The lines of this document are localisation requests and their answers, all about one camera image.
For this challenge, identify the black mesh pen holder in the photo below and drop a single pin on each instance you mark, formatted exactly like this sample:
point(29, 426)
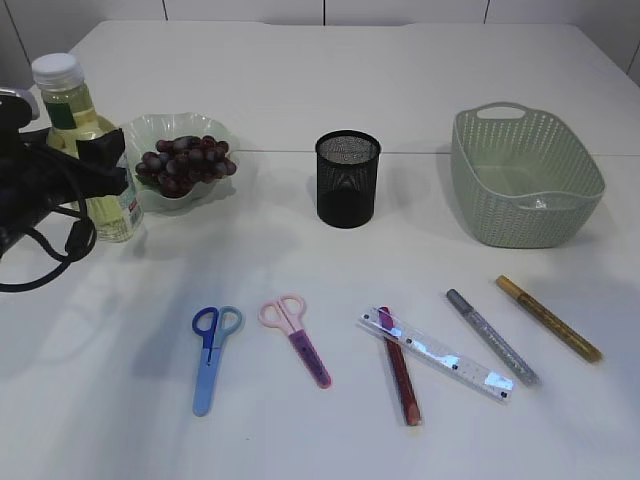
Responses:
point(347, 164)

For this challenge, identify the silver glitter pen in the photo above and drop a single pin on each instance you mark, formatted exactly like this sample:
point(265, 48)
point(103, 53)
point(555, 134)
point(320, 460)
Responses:
point(493, 339)

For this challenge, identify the blue scissors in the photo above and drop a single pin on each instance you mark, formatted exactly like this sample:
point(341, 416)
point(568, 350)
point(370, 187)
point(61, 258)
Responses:
point(213, 325)

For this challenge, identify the purple artificial grape bunch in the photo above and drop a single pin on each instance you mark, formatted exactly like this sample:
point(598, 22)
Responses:
point(177, 165)

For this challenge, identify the yellow tea plastic bottle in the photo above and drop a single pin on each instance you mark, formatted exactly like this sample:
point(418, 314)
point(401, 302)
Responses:
point(77, 130)

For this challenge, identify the pink scissors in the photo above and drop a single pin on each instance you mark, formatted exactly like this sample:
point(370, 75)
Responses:
point(285, 313)

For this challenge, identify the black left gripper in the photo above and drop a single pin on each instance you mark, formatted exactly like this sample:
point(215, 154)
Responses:
point(36, 178)

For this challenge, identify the red glitter pen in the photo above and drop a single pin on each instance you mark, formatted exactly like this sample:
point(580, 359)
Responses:
point(404, 387)

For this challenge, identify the gold glitter pen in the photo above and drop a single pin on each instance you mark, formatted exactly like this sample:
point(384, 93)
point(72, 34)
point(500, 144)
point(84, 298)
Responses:
point(550, 321)

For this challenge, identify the green plastic woven basket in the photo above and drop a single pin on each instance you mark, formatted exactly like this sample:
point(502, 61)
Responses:
point(497, 161)

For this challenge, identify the pale green wavy plate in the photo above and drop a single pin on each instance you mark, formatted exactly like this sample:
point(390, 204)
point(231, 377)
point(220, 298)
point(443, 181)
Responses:
point(141, 135)

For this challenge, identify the clear plastic ruler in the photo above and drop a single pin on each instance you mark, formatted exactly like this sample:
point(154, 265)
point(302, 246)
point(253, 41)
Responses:
point(436, 354)

